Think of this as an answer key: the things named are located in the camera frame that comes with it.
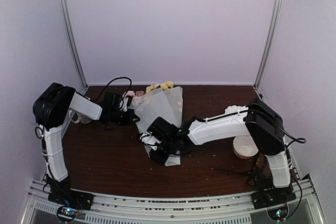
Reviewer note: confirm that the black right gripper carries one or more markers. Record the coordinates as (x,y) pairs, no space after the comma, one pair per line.
(160,159)

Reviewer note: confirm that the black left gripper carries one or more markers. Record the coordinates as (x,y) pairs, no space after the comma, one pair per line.
(129,120)

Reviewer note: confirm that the pink flower stem two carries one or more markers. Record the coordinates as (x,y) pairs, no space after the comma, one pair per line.
(133,95)

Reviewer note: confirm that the white wrapping paper sheet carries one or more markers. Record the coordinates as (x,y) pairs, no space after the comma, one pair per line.
(167,104)

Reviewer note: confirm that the large yellow flower bunch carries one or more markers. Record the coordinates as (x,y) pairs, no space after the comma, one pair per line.
(164,86)

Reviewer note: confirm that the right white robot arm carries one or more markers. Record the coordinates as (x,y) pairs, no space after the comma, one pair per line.
(256,120)

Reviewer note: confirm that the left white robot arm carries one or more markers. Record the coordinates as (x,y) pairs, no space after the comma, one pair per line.
(51,109)

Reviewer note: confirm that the patterned white mug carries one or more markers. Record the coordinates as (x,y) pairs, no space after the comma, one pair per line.
(76,118)

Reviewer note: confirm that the white scalloped bowl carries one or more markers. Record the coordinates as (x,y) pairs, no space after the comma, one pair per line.
(235,108)

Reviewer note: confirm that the plain white round bowl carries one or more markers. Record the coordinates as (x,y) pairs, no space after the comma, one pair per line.
(244,147)

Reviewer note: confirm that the aluminium front rail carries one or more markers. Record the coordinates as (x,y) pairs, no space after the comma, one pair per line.
(234,208)

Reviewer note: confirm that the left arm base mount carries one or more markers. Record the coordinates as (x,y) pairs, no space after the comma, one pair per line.
(71,202)

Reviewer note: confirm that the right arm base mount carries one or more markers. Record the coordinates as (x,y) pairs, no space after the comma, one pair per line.
(274,200)

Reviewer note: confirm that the left aluminium corner post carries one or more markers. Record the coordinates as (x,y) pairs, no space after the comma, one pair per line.
(72,43)

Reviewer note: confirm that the aluminium corner post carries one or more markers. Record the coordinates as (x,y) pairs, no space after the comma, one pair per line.
(72,43)
(276,10)

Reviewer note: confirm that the right aluminium corner post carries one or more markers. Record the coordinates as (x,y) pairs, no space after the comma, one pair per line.
(276,10)

